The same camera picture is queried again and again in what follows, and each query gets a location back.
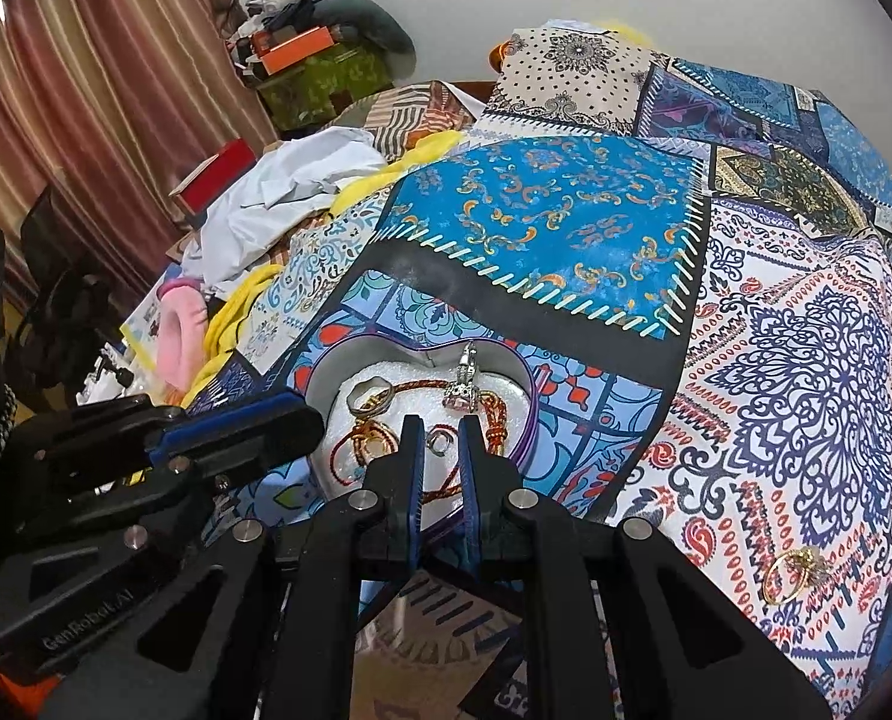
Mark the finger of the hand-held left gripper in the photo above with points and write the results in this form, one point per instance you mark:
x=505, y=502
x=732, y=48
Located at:
x=270, y=444
x=221, y=426

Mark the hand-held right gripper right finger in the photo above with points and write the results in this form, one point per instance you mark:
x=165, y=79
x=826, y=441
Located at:
x=470, y=469

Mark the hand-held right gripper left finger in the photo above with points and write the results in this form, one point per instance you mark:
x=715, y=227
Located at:
x=414, y=469

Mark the silver pendant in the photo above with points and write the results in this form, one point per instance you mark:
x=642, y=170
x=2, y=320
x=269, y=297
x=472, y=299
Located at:
x=462, y=384

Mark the heart-shaped tin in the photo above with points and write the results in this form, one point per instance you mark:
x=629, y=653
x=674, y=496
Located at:
x=416, y=356

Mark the pink plush item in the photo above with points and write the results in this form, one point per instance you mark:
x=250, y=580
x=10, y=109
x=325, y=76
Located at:
x=180, y=330

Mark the printed paper sheet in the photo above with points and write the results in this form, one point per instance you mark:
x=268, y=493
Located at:
x=135, y=330

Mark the black chair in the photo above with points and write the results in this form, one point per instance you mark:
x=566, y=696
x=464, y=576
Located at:
x=63, y=292

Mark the white cloth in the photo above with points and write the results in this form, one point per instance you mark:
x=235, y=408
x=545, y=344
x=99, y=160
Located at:
x=288, y=187

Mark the red box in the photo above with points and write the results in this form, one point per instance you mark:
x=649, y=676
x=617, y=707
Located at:
x=225, y=165

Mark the patchwork printed blanket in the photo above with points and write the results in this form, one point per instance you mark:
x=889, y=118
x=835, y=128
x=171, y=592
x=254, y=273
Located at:
x=566, y=202

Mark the yellow cloth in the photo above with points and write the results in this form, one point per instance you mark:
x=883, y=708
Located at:
x=408, y=165

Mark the striped orange cloth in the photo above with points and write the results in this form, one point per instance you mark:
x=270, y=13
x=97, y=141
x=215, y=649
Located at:
x=416, y=116

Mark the striped brown curtain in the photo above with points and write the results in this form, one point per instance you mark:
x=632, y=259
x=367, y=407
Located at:
x=78, y=90

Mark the orange box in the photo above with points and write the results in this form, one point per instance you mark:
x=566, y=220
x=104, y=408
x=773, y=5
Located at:
x=296, y=49

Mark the dark grey cushion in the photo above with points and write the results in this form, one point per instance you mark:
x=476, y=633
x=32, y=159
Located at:
x=375, y=26

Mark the pile of clothes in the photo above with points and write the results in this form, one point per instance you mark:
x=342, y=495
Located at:
x=288, y=0

